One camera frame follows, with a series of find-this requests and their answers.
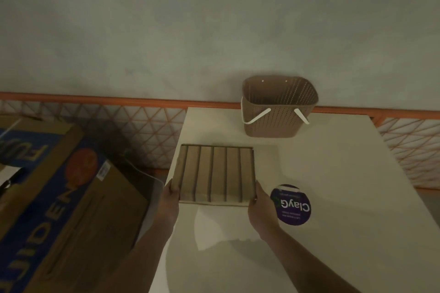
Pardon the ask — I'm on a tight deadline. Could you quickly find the person's left hand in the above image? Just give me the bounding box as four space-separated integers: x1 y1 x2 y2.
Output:
156 179 181 233

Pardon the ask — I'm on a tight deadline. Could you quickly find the person's right hand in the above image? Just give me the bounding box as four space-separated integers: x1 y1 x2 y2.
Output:
247 180 281 243

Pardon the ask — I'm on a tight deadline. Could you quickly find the beige paper box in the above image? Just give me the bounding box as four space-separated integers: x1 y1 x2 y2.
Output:
170 144 258 207

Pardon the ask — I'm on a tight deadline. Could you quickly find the person's right forearm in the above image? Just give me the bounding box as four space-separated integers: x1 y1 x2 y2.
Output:
265 227 362 293

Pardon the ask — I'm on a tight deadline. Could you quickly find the person's left forearm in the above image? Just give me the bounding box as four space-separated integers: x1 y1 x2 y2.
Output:
101 222 173 293

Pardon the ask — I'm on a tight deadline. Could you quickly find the blue print cardboard box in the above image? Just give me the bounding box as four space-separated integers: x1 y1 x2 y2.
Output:
0 116 149 293

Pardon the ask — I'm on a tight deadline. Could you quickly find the round purple sticker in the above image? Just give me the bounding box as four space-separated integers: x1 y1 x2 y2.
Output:
269 184 313 227

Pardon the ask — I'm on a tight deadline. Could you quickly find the orange mesh fence panel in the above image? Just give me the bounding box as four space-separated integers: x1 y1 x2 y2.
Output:
374 110 440 195
0 92 383 170

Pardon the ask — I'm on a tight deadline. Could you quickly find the brown plastic basket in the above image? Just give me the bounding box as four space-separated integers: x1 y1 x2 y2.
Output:
242 75 319 139

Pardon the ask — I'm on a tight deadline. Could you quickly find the black device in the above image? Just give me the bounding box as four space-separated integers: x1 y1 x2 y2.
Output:
0 165 28 198

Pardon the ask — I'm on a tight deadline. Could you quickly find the white cable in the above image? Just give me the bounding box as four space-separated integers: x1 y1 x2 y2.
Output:
122 158 166 188

